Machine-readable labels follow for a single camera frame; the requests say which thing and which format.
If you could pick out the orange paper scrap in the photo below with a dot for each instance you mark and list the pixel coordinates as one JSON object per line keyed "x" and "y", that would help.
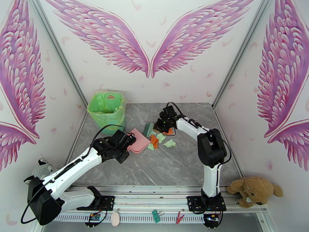
{"x": 154, "y": 141}
{"x": 110, "y": 96}
{"x": 171, "y": 131}

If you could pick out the pink plastic dustpan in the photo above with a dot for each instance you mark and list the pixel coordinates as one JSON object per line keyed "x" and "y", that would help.
{"x": 140, "y": 143}

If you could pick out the green hand brush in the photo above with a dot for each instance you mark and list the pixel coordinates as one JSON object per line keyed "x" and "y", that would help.
{"x": 148, "y": 129}

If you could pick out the green paper scrap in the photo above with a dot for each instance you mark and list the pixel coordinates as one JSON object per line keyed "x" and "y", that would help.
{"x": 150, "y": 147}
{"x": 170, "y": 143}
{"x": 160, "y": 137}

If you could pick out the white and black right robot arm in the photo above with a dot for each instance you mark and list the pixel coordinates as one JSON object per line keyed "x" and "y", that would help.
{"x": 210, "y": 171}

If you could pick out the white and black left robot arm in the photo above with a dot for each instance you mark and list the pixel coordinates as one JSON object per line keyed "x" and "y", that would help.
{"x": 77, "y": 166}

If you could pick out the green bin with plastic bag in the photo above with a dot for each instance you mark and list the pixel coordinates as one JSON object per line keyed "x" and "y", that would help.
{"x": 106, "y": 110}

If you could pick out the small circuit board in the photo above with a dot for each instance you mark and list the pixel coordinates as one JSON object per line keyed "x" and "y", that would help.
{"x": 211, "y": 217}
{"x": 94, "y": 217}

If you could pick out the grey and white plush toy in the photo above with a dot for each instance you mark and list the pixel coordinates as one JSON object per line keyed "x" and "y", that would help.
{"x": 42, "y": 169}

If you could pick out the beige egg-shaped object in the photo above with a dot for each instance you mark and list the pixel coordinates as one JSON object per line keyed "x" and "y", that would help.
{"x": 115, "y": 218}

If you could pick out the green binder clip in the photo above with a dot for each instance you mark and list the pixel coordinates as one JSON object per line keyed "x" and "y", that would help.
{"x": 156, "y": 215}

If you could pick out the red clip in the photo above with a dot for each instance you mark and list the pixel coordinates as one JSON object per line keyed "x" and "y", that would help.
{"x": 179, "y": 217}

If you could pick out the brown plush toy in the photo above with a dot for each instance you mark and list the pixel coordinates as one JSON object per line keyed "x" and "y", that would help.
{"x": 256, "y": 190}

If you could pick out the aluminium mounting rail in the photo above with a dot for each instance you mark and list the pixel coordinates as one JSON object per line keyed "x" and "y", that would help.
{"x": 149, "y": 198}

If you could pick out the aluminium frame post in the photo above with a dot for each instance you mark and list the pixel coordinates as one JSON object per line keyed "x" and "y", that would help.
{"x": 241, "y": 52}
{"x": 58, "y": 50}

